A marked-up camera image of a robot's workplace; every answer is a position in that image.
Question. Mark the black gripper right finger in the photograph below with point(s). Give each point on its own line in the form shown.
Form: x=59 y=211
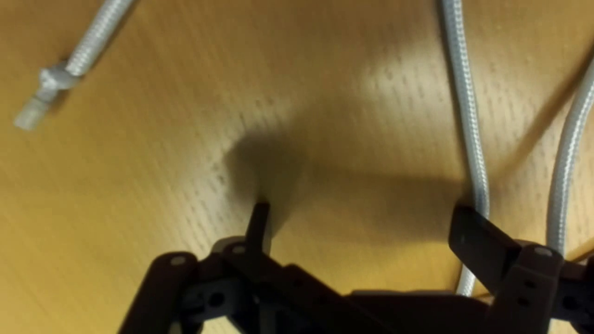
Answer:
x=525 y=284

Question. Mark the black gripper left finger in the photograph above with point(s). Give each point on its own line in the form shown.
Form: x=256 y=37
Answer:
x=247 y=297

